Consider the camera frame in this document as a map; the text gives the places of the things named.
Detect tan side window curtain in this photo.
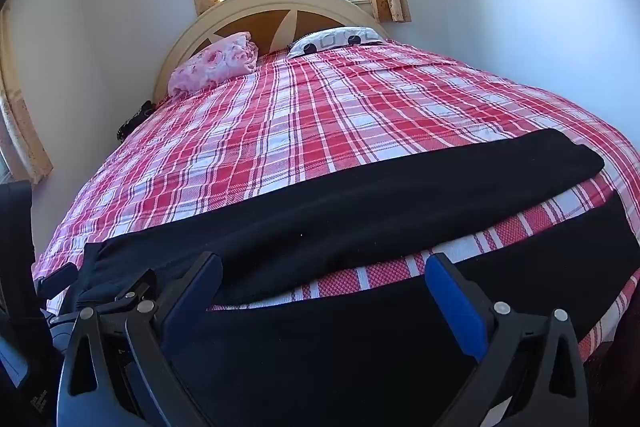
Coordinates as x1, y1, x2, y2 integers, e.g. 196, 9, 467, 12
0, 4, 53, 185

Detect cream wooden headboard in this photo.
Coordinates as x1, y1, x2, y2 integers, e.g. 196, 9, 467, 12
154, 0, 388, 105

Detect red plaid bed sheet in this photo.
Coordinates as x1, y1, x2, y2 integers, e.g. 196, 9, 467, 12
32, 38, 640, 363

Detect white black patterned pillow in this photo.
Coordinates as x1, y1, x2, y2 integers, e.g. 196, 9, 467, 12
286, 27, 387, 59

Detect dark object beside bed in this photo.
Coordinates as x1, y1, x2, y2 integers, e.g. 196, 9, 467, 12
116, 101, 157, 142

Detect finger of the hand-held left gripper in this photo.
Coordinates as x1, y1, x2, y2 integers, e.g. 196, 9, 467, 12
37, 264, 81, 303
50, 269, 157, 333

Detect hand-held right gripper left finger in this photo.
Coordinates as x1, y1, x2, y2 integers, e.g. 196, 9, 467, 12
57, 253, 223, 427

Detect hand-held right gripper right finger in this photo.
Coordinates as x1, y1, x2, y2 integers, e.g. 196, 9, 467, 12
425, 252, 591, 427

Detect black pants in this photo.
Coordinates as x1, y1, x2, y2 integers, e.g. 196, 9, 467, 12
75, 129, 640, 427

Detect pink floral pillow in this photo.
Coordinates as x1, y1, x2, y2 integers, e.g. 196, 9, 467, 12
168, 32, 259, 98

